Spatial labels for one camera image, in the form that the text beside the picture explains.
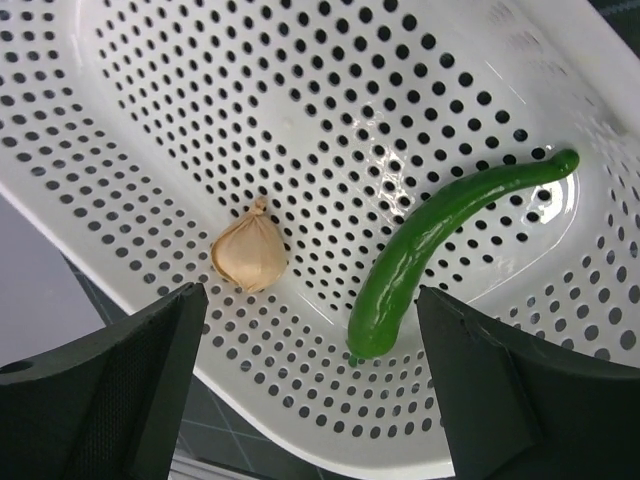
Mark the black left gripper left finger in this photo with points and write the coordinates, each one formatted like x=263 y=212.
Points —
x=108 y=405

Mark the white perforated plastic basket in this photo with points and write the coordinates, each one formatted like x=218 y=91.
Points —
x=133 y=133

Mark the black cutting mat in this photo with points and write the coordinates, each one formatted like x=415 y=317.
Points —
x=211 y=432

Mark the beige toy egg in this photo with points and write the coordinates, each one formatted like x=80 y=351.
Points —
x=250 y=253

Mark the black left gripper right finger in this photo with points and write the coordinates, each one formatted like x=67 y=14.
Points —
x=515 y=406

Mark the green toy chili pepper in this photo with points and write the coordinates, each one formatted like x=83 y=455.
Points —
x=387 y=293

